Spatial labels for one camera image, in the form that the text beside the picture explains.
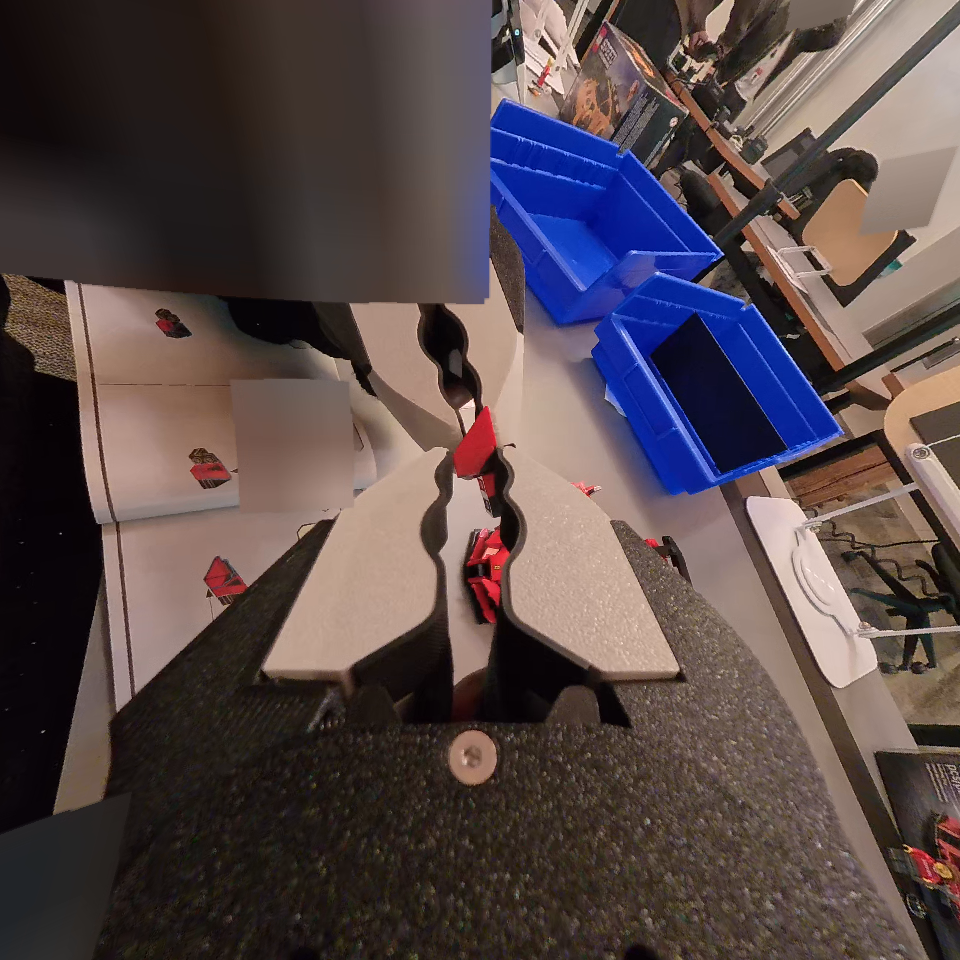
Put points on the dark printed box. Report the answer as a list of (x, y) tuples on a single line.
[(615, 90)]

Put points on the white stand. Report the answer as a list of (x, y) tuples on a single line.
[(810, 585)]

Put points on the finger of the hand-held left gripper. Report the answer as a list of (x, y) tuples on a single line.
[(503, 360), (393, 360)]

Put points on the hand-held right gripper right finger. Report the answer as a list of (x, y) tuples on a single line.
[(593, 600)]

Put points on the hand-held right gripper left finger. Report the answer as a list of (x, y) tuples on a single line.
[(353, 600)]

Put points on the lego instruction booklet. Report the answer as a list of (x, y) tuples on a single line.
[(150, 390)]

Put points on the lego set box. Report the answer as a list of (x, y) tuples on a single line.
[(923, 795)]

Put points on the brown office desk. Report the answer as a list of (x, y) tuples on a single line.
[(795, 308)]

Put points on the person's left forearm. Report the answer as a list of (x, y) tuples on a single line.
[(300, 323)]

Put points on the black red lego block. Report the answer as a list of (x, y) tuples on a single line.
[(477, 443)]

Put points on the red lego car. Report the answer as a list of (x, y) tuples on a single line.
[(483, 578)]

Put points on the wooden back chair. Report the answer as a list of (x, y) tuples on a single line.
[(833, 240)]

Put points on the blue plastic bin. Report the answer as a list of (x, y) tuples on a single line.
[(645, 405), (600, 255)]

